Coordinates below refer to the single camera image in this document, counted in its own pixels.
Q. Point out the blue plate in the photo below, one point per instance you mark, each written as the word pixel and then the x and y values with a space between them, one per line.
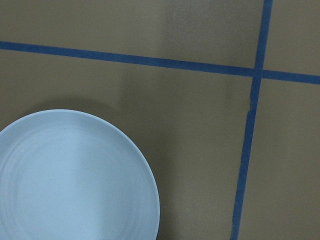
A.
pixel 69 175

